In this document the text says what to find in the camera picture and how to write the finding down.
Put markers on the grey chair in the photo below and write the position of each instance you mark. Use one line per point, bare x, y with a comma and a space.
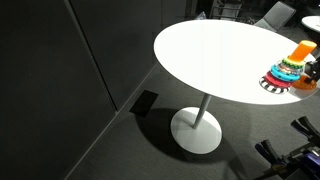
278, 15

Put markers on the black floor plate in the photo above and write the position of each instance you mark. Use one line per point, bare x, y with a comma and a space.
144, 103

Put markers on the small white round table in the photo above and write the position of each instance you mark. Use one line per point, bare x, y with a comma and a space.
312, 23

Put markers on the dark frame chair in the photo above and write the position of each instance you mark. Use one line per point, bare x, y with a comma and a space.
230, 11

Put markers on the white table pedestal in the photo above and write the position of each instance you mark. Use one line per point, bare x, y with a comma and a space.
196, 136

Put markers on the orange stacker stand post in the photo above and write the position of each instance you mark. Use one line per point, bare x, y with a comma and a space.
301, 50

